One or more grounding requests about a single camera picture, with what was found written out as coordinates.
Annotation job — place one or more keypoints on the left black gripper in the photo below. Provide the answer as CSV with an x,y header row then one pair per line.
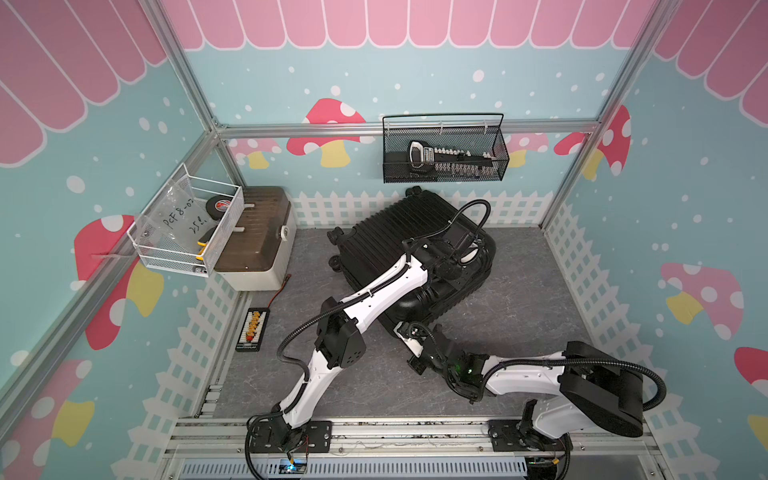
x,y
463,269

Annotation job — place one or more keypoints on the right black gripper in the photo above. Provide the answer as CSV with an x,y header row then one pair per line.
x,y
413,365

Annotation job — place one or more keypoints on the black hard-shell suitcase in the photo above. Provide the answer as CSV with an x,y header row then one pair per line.
x,y
372,246

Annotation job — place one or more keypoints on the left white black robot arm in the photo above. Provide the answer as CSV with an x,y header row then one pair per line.
x,y
340,330

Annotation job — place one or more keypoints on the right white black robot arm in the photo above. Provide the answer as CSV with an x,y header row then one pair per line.
x,y
575,389

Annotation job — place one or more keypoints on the socket wrench set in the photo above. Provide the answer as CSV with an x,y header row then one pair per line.
x,y
426,159

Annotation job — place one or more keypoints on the black connector board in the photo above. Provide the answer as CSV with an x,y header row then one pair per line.
x,y
252,330

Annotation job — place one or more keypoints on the small green circuit board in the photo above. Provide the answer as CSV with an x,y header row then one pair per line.
x,y
292,467

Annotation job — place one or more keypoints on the beige box brown lid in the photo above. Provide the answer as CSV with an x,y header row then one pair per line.
x,y
257,253

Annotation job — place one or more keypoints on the black tape roll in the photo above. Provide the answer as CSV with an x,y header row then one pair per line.
x,y
217,206

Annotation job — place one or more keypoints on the yellow black tool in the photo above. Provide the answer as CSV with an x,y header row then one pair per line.
x,y
202,249

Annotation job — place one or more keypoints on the black wire mesh basket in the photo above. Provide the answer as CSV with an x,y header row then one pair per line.
x,y
443,147

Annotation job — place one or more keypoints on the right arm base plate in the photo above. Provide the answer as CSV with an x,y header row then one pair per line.
x,y
504,435

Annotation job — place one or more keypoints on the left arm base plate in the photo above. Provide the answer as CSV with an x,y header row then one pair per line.
x,y
315,435

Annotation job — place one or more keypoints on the clear plastic wall bin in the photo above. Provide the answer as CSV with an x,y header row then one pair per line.
x,y
166,232

